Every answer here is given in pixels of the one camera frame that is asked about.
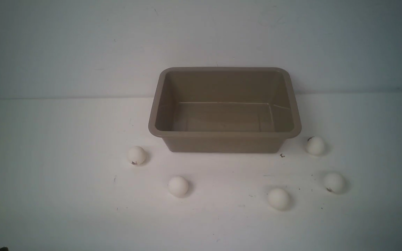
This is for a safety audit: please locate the white ping-pong ball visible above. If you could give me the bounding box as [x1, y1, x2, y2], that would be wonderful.
[167, 175, 189, 198]
[323, 173, 346, 194]
[306, 136, 326, 156]
[267, 188, 290, 210]
[127, 146, 147, 165]

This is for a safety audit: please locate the brown plastic bin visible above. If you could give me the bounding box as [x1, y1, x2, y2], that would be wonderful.
[148, 67, 302, 153]

